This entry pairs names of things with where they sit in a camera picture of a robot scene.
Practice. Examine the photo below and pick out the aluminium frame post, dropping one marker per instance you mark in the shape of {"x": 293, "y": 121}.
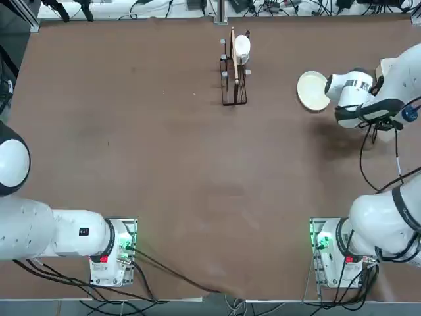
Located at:
{"x": 221, "y": 13}

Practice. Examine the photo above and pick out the black tripod leg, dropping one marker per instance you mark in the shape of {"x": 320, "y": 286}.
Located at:
{"x": 62, "y": 10}
{"x": 87, "y": 10}

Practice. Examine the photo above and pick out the aluminium corner rail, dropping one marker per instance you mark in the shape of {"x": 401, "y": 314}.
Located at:
{"x": 33, "y": 23}

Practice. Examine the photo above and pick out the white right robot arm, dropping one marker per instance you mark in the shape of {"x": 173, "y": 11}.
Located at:
{"x": 378, "y": 230}

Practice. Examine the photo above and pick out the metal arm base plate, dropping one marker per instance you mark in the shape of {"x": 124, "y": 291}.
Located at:
{"x": 313, "y": 273}
{"x": 134, "y": 237}

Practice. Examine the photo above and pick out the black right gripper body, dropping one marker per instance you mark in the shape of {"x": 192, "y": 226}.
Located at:
{"x": 386, "y": 125}

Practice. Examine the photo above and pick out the white round plate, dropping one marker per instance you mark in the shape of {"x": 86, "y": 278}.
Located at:
{"x": 312, "y": 90}

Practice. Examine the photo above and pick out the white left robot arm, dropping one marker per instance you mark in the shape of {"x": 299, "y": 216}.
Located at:
{"x": 65, "y": 233}

